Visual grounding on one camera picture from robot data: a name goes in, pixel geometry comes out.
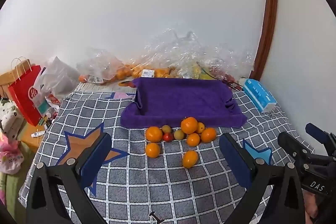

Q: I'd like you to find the pale printed bed sheet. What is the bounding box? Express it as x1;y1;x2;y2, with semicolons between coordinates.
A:
73;81;137;94

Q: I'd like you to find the pink printed bag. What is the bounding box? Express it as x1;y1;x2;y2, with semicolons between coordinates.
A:
0;135;24;174

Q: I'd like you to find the clear bag of red fruit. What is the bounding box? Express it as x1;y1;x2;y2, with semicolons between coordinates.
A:
210;43;255;83

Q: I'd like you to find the black cable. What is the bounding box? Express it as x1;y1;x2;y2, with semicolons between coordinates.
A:
223;78;243;90

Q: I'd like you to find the large stemmed mandarin orange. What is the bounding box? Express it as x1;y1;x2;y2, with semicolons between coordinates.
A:
181;116;198;135

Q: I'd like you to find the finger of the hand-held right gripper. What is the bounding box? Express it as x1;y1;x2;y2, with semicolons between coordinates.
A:
306;123;336;159
278;132;315;160

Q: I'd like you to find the grey checkered blanket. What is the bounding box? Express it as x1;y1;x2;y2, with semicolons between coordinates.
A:
18;82;315;224

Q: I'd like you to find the brown wooden door frame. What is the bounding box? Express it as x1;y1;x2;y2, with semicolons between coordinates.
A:
249;0;279;81

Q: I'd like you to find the oval mandarin orange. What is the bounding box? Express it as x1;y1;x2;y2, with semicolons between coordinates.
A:
182;150;199;168

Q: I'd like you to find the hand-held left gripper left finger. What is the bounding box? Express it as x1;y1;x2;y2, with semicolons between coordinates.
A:
26;132;113;224

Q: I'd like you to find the green cloth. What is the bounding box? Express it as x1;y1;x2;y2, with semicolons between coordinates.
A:
0;172;29;214

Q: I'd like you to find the white floral soft bag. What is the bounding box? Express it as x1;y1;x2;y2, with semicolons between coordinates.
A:
0;98;24;140

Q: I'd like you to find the red white snack packet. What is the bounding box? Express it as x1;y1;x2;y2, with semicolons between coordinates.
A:
45;93;61;109

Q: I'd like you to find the white plastic bag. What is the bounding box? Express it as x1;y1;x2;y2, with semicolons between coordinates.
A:
39;56;80;106

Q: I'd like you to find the purple towel lined tray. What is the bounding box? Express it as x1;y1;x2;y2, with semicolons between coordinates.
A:
120;77;248;128

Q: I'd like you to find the wooden side table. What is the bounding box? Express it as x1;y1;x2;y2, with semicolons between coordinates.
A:
16;122;48;153

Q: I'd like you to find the red paper bag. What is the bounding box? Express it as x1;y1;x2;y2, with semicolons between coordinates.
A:
8;57;44;127

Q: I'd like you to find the person's right hand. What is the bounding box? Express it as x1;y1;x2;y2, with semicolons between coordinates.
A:
303;191;320;216

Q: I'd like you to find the blue tissue pack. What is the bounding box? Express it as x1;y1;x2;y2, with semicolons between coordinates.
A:
241;78;277;113

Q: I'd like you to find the clear bag of yellow fruit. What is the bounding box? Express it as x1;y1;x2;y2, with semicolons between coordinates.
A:
176;30;218;80

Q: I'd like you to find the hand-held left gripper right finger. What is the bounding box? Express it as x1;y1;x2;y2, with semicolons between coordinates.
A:
219;133;306;224

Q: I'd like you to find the small clear bag of mandarins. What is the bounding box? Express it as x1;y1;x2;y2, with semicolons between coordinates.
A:
76;48;133;85

